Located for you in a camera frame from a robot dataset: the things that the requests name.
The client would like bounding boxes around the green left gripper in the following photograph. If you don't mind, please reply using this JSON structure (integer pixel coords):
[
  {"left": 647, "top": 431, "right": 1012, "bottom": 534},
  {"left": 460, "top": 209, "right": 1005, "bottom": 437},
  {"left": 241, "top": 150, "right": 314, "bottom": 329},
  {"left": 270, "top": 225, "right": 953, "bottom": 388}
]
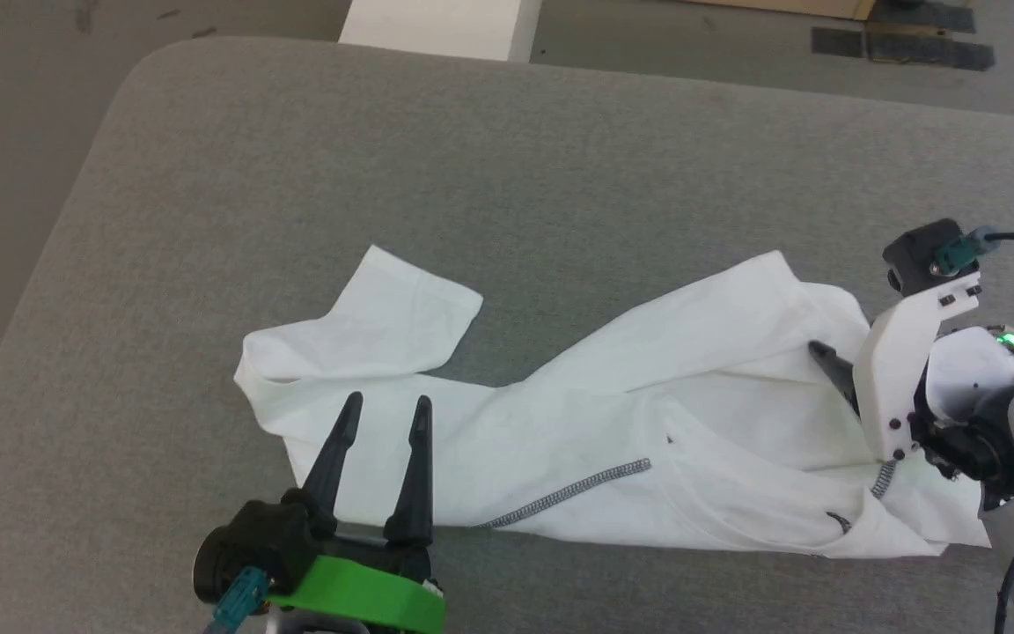
[{"left": 268, "top": 392, "right": 447, "bottom": 634}]

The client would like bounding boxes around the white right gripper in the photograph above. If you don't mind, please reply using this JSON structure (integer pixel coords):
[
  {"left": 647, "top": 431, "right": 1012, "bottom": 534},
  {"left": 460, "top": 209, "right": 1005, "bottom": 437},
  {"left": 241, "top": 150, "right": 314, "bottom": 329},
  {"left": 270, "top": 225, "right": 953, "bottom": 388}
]
[{"left": 808, "top": 273, "right": 983, "bottom": 464}]

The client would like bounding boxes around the white zip garment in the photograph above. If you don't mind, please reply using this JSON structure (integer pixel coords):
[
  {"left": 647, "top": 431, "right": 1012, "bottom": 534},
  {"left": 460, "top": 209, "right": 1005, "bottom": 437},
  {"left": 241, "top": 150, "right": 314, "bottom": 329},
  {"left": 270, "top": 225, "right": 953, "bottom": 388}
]
[{"left": 234, "top": 245, "right": 996, "bottom": 560}]

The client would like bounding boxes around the small black floor tape patch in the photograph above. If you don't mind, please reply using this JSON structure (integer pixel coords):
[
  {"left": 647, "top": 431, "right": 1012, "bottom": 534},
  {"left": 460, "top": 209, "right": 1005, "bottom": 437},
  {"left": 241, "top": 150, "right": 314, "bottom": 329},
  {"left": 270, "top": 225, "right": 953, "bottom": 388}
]
[{"left": 811, "top": 26, "right": 869, "bottom": 59}]

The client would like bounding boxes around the black floor tape strip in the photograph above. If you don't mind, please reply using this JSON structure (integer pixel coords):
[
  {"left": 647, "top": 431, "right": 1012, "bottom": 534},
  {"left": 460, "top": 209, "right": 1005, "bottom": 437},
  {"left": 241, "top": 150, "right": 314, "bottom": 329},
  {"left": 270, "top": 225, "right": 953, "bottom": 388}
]
[
  {"left": 866, "top": 33, "right": 996, "bottom": 72},
  {"left": 877, "top": 0, "right": 976, "bottom": 34}
]

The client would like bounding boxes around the white rectangular block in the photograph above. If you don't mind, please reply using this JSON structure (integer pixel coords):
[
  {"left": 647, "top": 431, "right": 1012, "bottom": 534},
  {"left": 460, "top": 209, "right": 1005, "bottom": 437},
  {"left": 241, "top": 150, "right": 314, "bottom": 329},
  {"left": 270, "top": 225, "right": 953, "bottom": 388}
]
[{"left": 338, "top": 0, "right": 543, "bottom": 63}]

